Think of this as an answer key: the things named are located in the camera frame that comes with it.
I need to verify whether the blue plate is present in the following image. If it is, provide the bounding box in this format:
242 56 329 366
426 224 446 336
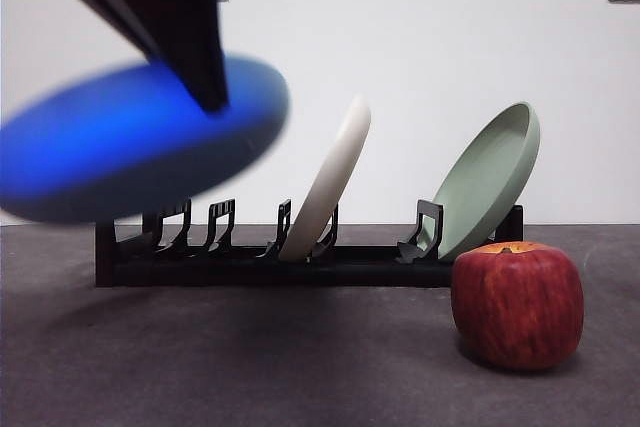
0 51 292 224

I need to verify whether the red apple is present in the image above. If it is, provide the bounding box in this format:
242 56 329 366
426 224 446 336
451 241 586 373

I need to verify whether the white plate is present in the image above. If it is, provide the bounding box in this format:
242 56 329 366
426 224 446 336
278 94 372 263

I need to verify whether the green plate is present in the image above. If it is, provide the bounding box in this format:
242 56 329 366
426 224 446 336
430 101 542 264

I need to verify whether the black plate rack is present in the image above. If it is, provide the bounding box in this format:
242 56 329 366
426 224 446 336
94 196 525 290

